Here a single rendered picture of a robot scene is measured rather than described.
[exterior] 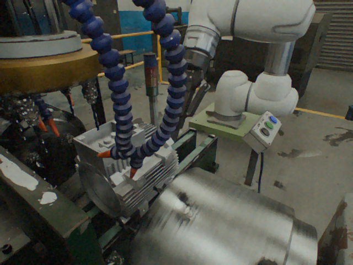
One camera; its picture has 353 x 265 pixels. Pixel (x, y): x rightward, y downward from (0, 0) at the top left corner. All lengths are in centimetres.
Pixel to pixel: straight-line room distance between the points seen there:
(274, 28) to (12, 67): 49
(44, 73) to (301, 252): 36
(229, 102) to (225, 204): 86
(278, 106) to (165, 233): 89
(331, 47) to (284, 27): 652
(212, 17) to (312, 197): 70
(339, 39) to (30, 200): 701
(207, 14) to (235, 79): 56
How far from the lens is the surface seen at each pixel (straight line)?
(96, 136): 54
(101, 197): 62
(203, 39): 57
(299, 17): 57
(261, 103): 108
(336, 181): 106
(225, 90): 110
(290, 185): 94
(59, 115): 66
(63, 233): 32
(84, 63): 32
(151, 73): 98
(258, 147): 67
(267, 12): 56
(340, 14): 703
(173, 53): 22
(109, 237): 58
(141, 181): 48
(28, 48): 32
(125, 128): 27
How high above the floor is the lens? 139
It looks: 31 degrees down
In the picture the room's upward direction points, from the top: straight up
